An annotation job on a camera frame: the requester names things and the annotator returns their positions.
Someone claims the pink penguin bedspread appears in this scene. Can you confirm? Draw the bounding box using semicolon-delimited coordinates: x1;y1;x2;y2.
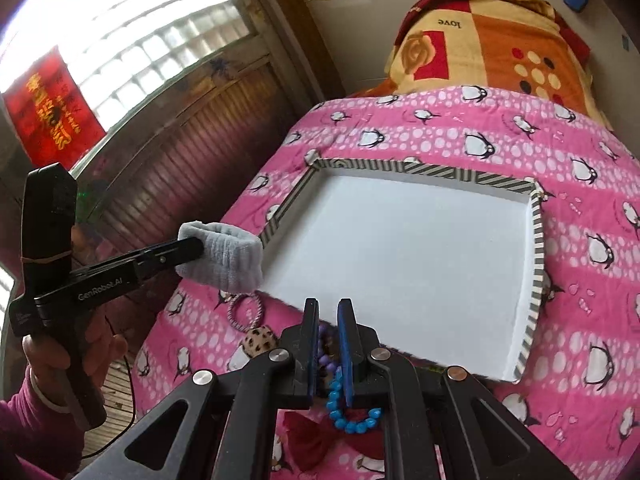
133;86;639;479

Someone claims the lilac pearl bracelet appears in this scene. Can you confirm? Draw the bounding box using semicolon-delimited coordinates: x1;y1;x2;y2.
226;291;265;334

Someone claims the orange floral folded blanket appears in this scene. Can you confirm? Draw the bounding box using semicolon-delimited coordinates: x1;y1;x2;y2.
363;0;610;126

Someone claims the magenta sleeve forearm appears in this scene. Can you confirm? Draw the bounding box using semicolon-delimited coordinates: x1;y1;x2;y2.
1;366;85;479

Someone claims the striped white tray box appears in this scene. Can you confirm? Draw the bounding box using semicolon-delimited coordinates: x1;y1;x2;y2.
260;158;544;382

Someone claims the blue bead bracelet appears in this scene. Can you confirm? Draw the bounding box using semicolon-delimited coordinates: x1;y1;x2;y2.
325;366;384;436

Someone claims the light blue towel headband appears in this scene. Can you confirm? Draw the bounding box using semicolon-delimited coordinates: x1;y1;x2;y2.
176;221;264;294

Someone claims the leopard print bow hair tie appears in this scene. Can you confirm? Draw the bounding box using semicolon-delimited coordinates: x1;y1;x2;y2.
241;324;279;359

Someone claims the black cable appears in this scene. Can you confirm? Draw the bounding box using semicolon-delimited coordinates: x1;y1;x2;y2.
79;303;138;461

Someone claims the red paper window banner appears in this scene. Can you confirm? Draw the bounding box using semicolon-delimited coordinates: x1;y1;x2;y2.
2;49;105;170

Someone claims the person's left hand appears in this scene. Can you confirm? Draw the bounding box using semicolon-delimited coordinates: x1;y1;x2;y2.
22;224;129;409

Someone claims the red velvet bow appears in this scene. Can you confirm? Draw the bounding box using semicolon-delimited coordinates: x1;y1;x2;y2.
283;411;385;472

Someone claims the purple bead bracelet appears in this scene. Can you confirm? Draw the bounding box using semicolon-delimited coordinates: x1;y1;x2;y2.
316;320;342;376

